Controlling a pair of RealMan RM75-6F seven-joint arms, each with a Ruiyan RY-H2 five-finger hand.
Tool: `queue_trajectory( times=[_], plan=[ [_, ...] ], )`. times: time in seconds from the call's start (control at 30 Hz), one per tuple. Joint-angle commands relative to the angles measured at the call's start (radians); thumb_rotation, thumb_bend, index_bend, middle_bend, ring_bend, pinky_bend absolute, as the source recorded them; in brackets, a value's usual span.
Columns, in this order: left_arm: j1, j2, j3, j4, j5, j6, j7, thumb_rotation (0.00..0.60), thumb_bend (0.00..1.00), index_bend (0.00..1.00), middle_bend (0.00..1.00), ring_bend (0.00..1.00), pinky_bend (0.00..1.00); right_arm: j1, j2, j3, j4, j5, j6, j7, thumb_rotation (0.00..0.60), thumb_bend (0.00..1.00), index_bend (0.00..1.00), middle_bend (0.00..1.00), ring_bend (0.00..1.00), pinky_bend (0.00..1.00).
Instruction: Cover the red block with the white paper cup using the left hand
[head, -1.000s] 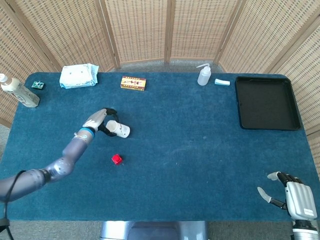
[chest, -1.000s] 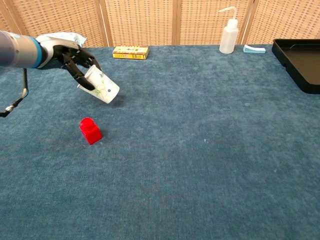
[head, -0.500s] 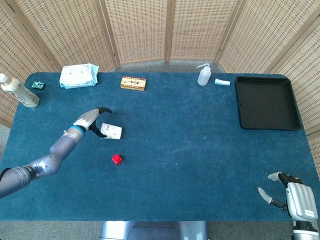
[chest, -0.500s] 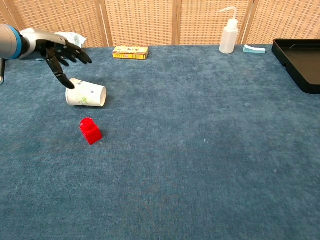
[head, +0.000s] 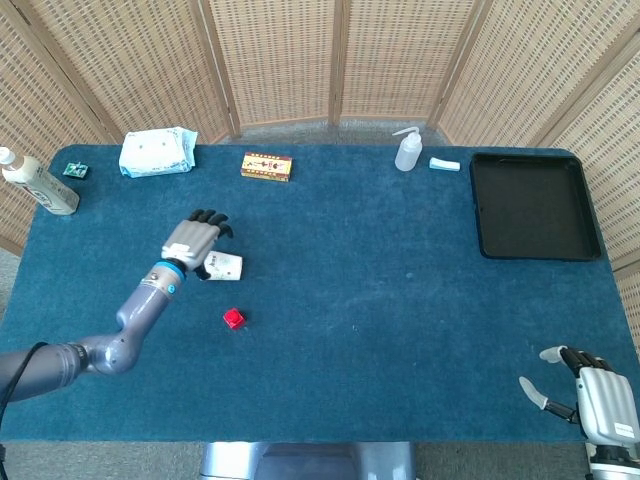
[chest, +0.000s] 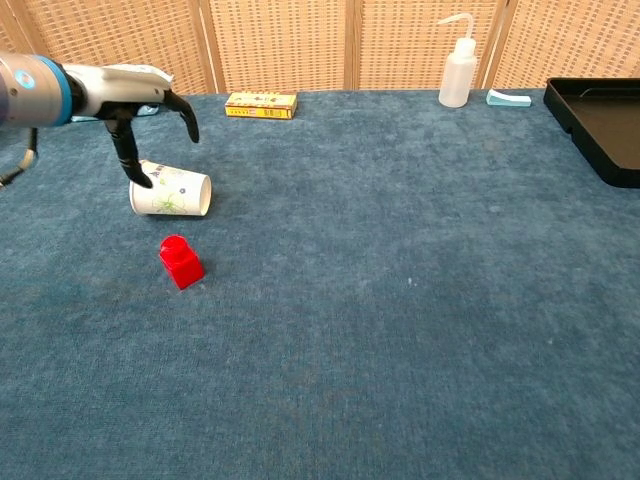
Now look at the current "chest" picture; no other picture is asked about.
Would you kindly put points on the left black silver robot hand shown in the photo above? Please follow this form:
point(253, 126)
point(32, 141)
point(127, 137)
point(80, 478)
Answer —
point(120, 92)

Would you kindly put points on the white printed paper cup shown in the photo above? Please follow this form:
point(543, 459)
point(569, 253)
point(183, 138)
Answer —
point(175, 192)

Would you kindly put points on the small red cube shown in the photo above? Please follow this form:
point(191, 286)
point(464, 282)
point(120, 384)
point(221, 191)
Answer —
point(182, 265)

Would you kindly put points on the light blue eraser block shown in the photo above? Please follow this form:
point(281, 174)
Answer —
point(507, 99)

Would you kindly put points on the yellow red cardboard box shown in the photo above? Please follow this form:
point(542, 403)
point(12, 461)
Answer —
point(260, 106)

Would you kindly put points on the woven bamboo folding screen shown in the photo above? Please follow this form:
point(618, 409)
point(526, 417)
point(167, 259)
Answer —
point(280, 45)

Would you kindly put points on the blue carpet table cover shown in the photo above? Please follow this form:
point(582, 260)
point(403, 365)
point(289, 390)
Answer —
point(350, 325)

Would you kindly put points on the translucent plastic wash bottle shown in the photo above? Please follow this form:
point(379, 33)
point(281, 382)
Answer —
point(457, 80)

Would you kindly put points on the black plastic tray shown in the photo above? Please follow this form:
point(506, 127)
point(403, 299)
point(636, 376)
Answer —
point(600, 125)

